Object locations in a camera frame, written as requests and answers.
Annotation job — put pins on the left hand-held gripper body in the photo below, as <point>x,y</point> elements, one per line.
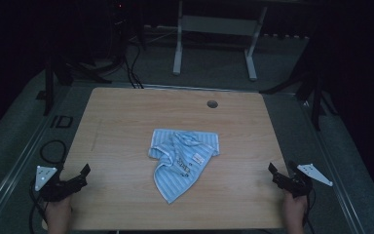
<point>50,187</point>

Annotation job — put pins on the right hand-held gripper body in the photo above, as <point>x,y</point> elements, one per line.
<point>297,183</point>

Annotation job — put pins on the blue striped cloth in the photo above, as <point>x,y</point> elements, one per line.
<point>181,165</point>

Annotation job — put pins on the black metal stand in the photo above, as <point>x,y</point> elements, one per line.
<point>50,84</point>
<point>315,97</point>

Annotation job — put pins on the dark device with red light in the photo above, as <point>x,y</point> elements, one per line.
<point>119,19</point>

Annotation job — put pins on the white metal stand frame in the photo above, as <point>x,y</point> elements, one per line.
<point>216,24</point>

